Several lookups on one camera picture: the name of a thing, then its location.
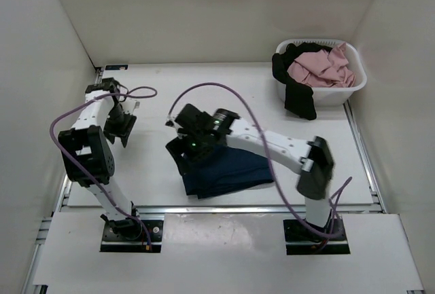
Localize white foam cover board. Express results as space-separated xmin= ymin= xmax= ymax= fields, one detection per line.
xmin=33 ymin=213 xmax=423 ymax=293

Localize white laundry basket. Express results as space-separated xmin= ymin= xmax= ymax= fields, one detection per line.
xmin=276 ymin=39 xmax=367 ymax=107

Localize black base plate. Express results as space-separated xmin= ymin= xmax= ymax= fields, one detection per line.
xmin=100 ymin=215 xmax=164 ymax=253
xmin=283 ymin=218 xmax=351 ymax=256

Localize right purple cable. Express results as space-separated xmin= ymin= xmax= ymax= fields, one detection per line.
xmin=168 ymin=82 xmax=353 ymax=240

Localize aluminium table frame rail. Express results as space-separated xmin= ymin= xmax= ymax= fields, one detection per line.
xmin=20 ymin=65 xmax=425 ymax=294

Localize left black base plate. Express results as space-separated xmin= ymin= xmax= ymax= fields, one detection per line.
xmin=100 ymin=215 xmax=164 ymax=253

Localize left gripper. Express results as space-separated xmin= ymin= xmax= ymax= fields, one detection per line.
xmin=103 ymin=105 xmax=139 ymax=147

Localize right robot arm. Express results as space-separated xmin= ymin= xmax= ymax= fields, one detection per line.
xmin=166 ymin=104 xmax=334 ymax=240

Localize purple cable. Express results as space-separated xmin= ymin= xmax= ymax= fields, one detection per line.
xmin=49 ymin=86 xmax=158 ymax=251
xmin=168 ymin=82 xmax=353 ymax=240

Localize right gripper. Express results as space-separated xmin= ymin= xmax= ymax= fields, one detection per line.
xmin=167 ymin=129 xmax=215 ymax=175

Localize dark label sticker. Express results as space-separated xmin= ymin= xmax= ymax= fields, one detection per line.
xmin=105 ymin=65 xmax=128 ymax=71

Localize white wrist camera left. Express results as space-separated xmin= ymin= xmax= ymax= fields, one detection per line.
xmin=122 ymin=100 xmax=140 ymax=113

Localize dark blue denim trousers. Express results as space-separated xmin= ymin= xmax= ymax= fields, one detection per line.
xmin=181 ymin=147 xmax=274 ymax=199

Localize black garment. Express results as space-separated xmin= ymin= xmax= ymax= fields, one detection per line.
xmin=272 ymin=42 xmax=332 ymax=121

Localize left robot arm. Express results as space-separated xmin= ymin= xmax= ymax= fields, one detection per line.
xmin=58 ymin=78 xmax=143 ymax=241

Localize pink garment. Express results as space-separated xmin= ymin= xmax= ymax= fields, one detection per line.
xmin=287 ymin=42 xmax=355 ymax=88

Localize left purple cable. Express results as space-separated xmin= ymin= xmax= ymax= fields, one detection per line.
xmin=49 ymin=86 xmax=158 ymax=251

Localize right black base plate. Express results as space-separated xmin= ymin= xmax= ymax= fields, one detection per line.
xmin=283 ymin=218 xmax=351 ymax=256

